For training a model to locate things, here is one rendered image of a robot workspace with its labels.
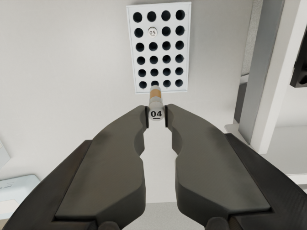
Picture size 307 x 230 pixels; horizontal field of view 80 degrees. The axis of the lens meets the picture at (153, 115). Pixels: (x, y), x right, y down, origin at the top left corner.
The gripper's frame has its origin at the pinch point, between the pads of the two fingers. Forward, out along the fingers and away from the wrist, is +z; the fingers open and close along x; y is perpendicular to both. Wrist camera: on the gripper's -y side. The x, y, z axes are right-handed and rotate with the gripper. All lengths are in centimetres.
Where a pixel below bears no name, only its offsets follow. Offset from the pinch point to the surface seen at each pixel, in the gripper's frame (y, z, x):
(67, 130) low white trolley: 14.8, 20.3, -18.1
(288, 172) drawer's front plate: 11.0, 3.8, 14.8
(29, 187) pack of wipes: 27.1, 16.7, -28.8
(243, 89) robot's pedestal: 37, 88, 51
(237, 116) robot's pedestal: 40, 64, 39
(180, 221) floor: 179, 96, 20
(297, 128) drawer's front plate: 10.9, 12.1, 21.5
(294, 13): -4.9, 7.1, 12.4
